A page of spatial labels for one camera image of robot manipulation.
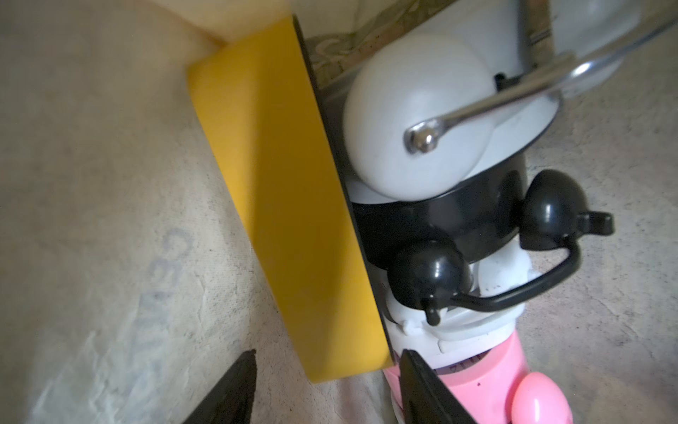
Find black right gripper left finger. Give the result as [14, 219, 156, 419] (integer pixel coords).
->
[184, 349, 257, 424]

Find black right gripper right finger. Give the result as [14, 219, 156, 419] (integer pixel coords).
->
[399, 350, 476, 424]

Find canvas tote bag green handles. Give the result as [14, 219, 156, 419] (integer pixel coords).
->
[1, 1, 677, 423]

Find yellow square alarm clock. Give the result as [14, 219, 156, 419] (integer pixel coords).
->
[188, 16, 393, 383]

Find pink twin bell alarm clock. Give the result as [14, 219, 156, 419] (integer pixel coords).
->
[383, 330, 573, 423]

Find white plastic alarm clock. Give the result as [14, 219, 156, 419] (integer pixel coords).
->
[377, 238, 540, 369]

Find black twin bell alarm clock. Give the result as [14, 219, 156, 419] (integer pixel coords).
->
[352, 154, 614, 326]

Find white alarm clock metal handle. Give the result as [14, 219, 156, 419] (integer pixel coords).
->
[324, 1, 677, 204]

